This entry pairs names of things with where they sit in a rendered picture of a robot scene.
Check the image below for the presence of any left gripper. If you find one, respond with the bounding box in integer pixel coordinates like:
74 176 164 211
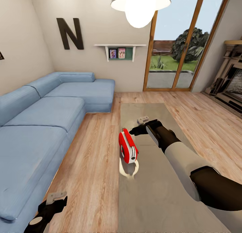
38 196 68 217

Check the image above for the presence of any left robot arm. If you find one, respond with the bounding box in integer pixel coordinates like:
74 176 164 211
24 191 68 233

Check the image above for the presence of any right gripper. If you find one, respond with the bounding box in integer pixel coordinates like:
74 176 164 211
129 124 145 136

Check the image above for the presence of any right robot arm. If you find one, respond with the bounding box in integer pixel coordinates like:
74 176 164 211
129 116 242 233

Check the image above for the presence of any radio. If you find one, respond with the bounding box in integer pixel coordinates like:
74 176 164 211
119 128 138 164

